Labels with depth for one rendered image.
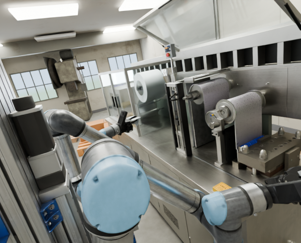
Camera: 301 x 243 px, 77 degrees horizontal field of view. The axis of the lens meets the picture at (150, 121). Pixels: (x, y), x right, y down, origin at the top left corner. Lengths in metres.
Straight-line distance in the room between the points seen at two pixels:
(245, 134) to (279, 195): 0.71
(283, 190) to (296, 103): 0.82
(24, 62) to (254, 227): 8.40
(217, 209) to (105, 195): 0.31
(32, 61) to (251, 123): 8.08
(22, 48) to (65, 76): 1.46
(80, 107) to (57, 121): 6.41
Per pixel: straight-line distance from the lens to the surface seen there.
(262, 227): 1.19
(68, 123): 0.97
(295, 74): 1.32
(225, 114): 1.17
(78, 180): 1.18
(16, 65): 8.70
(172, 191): 0.59
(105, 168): 0.33
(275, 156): 1.18
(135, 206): 0.35
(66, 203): 0.79
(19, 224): 0.76
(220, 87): 1.41
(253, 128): 1.33
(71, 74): 7.34
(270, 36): 1.38
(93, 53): 8.60
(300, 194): 0.59
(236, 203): 0.56
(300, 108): 1.35
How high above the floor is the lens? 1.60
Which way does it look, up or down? 17 degrees down
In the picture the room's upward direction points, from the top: 11 degrees counter-clockwise
